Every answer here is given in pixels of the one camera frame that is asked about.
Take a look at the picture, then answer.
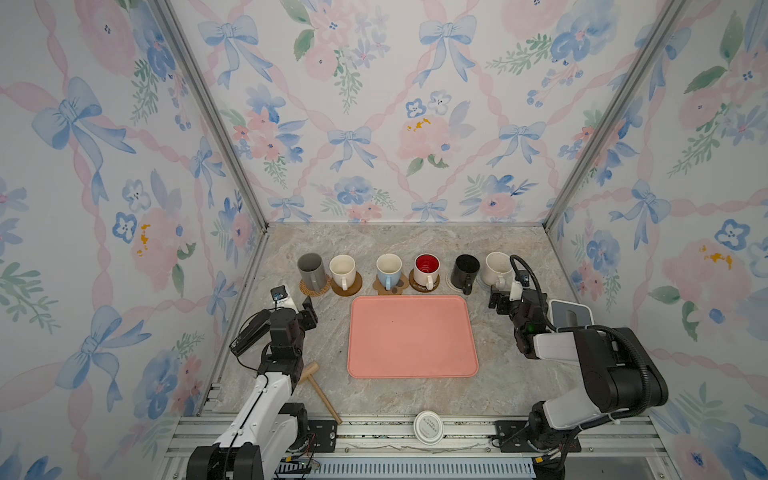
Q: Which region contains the white mug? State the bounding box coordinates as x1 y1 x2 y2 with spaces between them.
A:
480 252 513 290

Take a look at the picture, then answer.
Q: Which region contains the black mug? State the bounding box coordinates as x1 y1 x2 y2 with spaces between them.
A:
449 254 480 295

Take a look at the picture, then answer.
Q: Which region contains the grey mug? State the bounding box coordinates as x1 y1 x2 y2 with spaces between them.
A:
297 253 327 290

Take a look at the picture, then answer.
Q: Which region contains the cream mug back row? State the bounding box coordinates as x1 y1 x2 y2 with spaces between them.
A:
329 254 357 292

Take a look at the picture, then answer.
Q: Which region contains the red interior mug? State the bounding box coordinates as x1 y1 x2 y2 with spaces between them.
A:
413 253 440 288

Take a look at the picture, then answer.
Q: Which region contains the cream mug blue handle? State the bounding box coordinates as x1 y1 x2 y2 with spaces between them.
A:
376 253 402 291

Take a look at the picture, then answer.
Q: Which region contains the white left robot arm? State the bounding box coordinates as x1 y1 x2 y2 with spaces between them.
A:
186 295 317 479

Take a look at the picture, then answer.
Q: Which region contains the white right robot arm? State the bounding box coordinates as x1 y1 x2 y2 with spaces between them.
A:
488 288 669 452

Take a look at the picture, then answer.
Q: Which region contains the wooden mallet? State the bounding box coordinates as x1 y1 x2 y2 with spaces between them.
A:
299 362 343 425

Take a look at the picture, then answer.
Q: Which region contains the black stapler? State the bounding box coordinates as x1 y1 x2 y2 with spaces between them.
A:
229 309 272 357

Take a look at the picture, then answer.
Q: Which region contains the light blue woven coaster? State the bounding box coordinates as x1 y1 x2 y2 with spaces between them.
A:
476 278 510 296

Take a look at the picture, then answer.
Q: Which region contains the woven rattan coaster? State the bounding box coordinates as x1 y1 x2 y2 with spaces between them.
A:
299 276 331 297

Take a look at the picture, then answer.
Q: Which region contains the round cork wood coaster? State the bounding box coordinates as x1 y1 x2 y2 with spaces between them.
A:
330 272 363 297

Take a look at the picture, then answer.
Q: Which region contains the pink silicone tray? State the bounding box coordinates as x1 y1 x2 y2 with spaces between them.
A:
347 295 479 379

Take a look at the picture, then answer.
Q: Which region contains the dark brown round coaster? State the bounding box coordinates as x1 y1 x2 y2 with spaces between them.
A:
408 271 440 293

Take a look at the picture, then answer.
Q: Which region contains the brown paw print coaster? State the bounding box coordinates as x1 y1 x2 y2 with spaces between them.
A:
373 274 409 295

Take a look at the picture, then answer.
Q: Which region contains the white round lid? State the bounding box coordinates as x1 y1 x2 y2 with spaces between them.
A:
413 410 444 446

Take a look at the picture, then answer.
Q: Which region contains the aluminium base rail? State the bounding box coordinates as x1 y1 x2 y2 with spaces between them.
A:
158 413 679 480

